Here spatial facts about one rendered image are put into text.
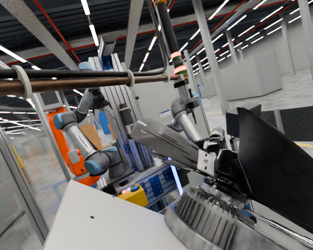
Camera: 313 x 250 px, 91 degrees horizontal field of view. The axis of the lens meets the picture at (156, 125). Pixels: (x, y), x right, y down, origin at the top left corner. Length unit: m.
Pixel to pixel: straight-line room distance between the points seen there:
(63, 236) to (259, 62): 10.43
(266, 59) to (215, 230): 10.55
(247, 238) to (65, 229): 0.38
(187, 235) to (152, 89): 2.21
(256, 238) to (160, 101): 2.24
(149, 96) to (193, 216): 2.12
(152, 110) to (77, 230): 2.23
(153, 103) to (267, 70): 8.95
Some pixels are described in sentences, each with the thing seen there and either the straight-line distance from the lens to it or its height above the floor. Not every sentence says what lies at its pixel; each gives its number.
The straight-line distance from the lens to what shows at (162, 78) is 0.42.
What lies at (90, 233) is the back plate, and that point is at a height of 1.32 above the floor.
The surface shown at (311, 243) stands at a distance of 0.52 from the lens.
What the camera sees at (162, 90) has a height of 1.65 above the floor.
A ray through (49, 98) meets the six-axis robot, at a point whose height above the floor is 2.39.
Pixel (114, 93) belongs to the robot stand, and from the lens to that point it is 1.46.
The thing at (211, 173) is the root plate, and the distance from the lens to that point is 0.53.
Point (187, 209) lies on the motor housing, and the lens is 0.51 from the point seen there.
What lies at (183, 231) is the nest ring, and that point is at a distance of 0.48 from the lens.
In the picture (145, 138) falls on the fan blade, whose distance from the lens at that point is 0.44.
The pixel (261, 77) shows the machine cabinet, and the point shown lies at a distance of 10.41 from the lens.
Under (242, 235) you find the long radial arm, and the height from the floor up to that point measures 1.13.
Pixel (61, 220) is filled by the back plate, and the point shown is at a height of 1.36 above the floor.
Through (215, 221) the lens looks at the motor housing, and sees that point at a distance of 0.49.
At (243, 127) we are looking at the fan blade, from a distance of 0.32.
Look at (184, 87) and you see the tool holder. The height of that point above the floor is 1.50.
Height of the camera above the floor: 1.48
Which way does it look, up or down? 8 degrees down
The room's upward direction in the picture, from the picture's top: 19 degrees counter-clockwise
